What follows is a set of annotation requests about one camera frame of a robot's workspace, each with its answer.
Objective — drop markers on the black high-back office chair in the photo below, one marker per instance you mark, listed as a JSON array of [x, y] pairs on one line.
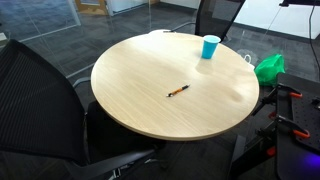
[[213, 20]]

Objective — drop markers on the black metal stand frame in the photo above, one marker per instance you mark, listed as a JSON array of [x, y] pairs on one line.
[[248, 156]]

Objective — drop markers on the green plastic bag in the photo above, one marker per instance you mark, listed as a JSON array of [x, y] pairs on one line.
[[269, 70]]

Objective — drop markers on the black perforated mounting board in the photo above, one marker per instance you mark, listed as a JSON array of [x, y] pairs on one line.
[[301, 113]]

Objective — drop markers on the wooden door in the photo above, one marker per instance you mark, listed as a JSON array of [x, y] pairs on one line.
[[90, 6]]

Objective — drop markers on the small black bracket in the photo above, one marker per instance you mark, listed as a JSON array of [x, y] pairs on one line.
[[316, 102]]

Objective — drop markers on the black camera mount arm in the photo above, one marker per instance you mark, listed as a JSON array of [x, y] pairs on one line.
[[296, 2]]

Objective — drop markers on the blue plastic cup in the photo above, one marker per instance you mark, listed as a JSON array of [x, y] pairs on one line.
[[209, 48]]

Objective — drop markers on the black mesh office chair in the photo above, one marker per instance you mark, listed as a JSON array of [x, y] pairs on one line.
[[33, 106]]

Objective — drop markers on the orange and black pen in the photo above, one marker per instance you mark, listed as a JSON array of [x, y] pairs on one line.
[[178, 90]]

